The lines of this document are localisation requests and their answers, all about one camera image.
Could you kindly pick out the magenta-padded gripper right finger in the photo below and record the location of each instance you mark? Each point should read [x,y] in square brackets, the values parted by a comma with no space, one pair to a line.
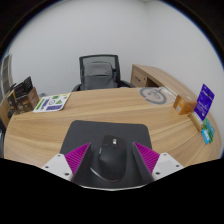
[165,163]

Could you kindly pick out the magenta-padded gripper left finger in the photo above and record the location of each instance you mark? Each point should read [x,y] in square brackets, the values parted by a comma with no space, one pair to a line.
[58,165]

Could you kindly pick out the black computer mouse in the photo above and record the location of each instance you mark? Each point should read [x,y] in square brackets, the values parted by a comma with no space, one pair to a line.
[111,160]

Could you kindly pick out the dark grey mouse pad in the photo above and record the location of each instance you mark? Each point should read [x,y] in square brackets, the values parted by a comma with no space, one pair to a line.
[90,131]

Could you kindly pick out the small blue packet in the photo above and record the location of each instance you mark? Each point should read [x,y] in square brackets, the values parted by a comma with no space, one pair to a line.
[205,136]

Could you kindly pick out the small tan box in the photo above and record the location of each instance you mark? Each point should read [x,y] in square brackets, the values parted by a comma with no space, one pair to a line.
[196,120]

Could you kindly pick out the green packet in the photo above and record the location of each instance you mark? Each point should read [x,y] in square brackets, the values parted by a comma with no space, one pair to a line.
[210,128]

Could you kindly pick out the small orange box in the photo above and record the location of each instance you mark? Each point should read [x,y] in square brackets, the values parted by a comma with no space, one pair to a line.
[184,105]

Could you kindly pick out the white printed sticker sheet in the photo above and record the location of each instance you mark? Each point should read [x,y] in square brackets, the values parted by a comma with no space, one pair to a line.
[51,102]

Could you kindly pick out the wide brown cardboard box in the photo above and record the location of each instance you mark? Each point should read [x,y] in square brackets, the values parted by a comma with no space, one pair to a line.
[29,101]

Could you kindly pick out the purple card sign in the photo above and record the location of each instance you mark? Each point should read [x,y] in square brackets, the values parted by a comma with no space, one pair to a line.
[204,101]

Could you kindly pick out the tall brown cardboard box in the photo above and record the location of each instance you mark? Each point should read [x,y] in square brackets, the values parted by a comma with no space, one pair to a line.
[11,105]

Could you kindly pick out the open black box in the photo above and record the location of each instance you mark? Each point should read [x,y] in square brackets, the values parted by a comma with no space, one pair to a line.
[22,87]

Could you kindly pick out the wooden side desk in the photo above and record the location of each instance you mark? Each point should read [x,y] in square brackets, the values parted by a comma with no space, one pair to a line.
[156,75]

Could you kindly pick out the grey backpack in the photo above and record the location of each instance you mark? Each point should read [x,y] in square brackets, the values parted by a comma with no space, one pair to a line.
[98,76]

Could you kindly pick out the black mesh office chair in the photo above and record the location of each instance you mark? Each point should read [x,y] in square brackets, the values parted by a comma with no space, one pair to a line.
[82,65]

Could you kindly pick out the wooden shelf unit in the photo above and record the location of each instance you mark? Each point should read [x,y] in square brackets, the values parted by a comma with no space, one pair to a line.
[6,75]

